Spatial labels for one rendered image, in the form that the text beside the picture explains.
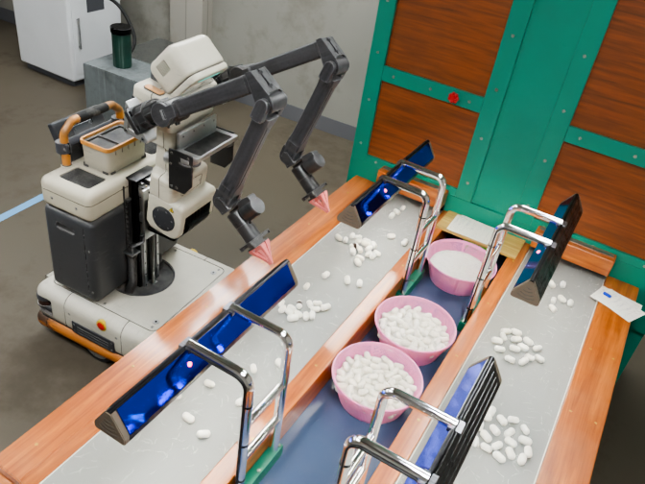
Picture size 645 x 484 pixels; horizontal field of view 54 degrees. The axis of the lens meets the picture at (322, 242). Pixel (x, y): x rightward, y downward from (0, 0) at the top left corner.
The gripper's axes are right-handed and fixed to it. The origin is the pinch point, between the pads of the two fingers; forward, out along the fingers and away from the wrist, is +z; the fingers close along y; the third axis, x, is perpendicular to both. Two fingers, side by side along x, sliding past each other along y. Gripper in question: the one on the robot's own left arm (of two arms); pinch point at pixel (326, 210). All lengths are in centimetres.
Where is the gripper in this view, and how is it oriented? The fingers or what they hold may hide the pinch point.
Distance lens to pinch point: 234.3
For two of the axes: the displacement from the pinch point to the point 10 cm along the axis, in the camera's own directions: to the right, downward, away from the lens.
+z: 5.6, 8.2, 1.2
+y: 5.0, -4.5, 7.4
